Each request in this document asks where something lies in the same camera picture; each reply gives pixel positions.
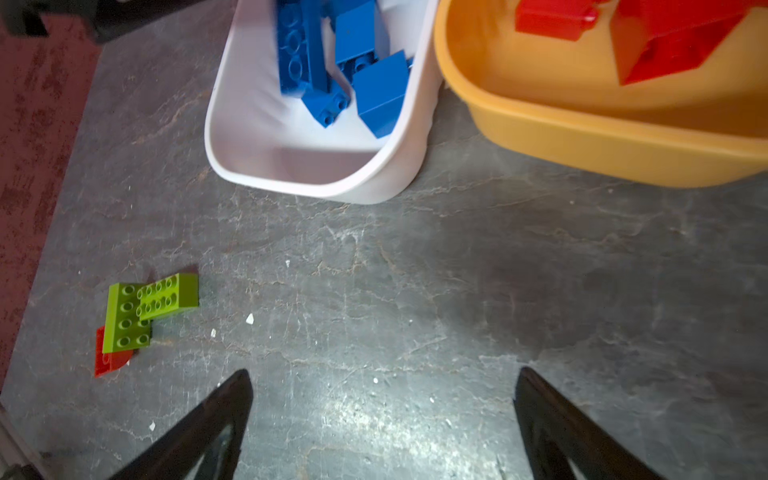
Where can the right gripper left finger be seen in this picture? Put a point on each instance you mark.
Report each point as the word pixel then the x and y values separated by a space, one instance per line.
pixel 206 443

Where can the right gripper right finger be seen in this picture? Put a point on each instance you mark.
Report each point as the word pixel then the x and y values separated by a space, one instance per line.
pixel 559 437

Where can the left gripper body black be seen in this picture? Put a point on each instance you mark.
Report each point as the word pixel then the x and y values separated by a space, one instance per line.
pixel 105 20

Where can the small red lego brick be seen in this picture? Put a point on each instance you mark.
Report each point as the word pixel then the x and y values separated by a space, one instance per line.
pixel 105 363

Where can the narrow green lego brick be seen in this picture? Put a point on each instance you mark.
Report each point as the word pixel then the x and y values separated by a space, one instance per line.
pixel 124 330

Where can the large blue lego brick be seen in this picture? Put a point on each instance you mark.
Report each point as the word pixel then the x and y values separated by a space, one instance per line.
pixel 300 52

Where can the blue lego cube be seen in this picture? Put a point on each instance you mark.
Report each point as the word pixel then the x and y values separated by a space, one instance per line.
pixel 380 92

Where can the red lego brick studded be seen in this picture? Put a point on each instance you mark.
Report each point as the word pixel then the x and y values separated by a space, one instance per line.
pixel 652 39

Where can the red lego plate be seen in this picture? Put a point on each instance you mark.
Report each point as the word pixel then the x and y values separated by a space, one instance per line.
pixel 560 19

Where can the green lego brick long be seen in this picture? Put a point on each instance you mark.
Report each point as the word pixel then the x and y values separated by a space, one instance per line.
pixel 169 296

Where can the small blue lego brick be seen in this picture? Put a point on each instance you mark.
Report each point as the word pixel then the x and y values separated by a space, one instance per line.
pixel 325 107

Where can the white plastic bin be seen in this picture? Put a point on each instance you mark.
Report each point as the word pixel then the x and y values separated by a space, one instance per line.
pixel 255 136

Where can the yellow plastic bin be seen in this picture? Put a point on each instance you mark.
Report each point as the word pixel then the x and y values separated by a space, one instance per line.
pixel 561 101

